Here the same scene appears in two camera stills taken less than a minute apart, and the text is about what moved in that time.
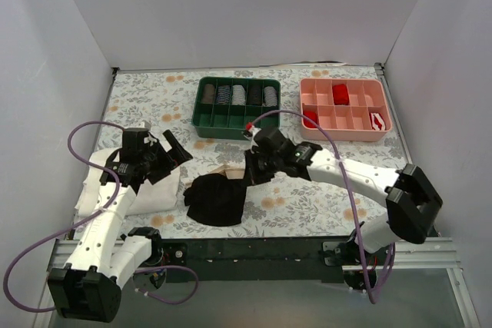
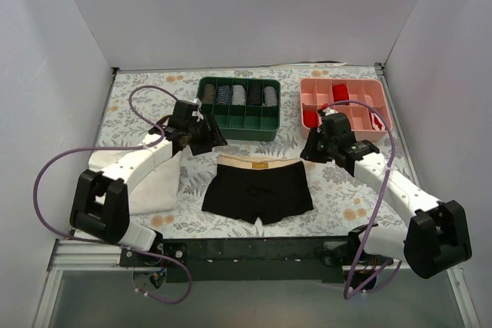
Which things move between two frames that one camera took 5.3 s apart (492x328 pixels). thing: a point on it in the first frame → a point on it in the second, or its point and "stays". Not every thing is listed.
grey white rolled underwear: [270, 94] stays
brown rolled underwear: [208, 94] stays
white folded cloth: [155, 196] stays
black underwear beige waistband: [217, 198] → [257, 187]
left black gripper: [162, 163] → [205, 134]
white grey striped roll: [238, 95] stays
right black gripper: [256, 167] → [313, 147]
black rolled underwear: [254, 95] stays
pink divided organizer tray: [347, 109] stays
